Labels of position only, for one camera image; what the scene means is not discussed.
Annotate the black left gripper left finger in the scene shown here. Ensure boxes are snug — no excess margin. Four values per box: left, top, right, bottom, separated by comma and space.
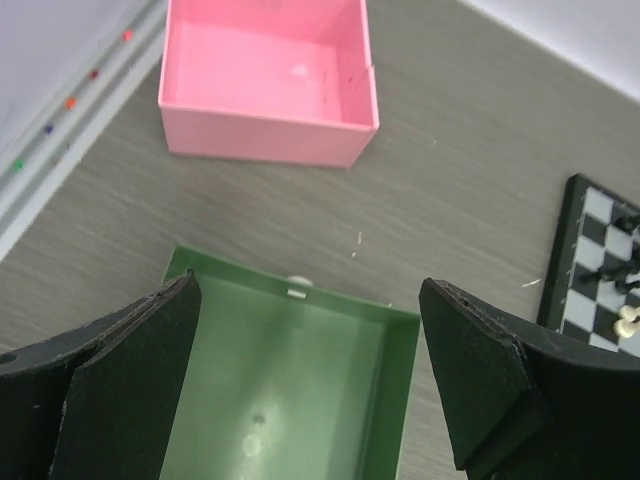
1, 271, 202, 479

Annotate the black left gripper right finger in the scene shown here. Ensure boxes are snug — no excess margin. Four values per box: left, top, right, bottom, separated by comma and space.
419, 278, 639, 479

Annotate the black white chessboard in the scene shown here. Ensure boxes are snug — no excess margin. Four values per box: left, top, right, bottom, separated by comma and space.
536, 174, 639, 357

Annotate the green plastic tray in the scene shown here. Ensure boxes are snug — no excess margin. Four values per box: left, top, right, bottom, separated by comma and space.
161, 246, 421, 479

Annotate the pink plastic box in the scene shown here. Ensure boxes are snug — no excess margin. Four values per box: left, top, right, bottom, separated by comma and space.
158, 0, 380, 168

